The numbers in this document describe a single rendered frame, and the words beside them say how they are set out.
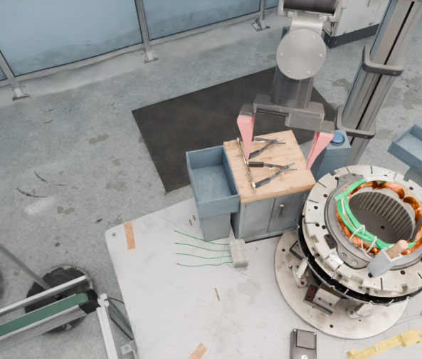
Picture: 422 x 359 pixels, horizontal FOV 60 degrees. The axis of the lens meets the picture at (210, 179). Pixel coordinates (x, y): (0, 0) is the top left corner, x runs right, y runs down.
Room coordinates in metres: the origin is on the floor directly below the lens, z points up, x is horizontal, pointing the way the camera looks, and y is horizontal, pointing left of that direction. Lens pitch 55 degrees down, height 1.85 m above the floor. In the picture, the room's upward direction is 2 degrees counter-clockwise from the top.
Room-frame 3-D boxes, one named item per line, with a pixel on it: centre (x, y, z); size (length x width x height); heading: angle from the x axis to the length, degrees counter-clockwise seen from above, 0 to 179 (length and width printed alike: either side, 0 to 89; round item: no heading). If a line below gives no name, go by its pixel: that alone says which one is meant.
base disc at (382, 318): (0.39, -0.38, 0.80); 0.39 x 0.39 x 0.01
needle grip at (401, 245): (0.27, -0.34, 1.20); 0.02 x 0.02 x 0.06
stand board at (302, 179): (0.59, -0.15, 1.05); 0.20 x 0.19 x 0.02; 101
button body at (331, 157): (0.69, -0.37, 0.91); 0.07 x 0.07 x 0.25; 2
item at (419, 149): (0.58, -0.62, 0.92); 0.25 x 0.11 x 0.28; 38
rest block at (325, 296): (0.29, -0.30, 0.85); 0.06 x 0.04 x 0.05; 59
